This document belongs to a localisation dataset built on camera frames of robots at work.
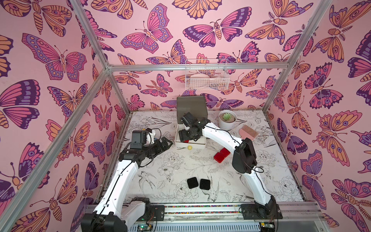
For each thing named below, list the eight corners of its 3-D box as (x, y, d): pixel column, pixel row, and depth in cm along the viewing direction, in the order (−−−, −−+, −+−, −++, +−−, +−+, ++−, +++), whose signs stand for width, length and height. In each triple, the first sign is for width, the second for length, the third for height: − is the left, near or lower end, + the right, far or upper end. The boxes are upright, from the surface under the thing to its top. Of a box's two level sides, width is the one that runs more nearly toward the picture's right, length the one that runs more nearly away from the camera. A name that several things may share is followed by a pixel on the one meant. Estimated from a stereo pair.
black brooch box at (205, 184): (199, 188, 84) (199, 187, 82) (200, 179, 87) (200, 178, 85) (209, 190, 83) (209, 189, 81) (210, 181, 86) (210, 180, 84)
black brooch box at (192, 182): (189, 189, 83) (189, 188, 82) (186, 180, 87) (186, 179, 85) (199, 185, 85) (199, 184, 83) (195, 177, 88) (195, 176, 86)
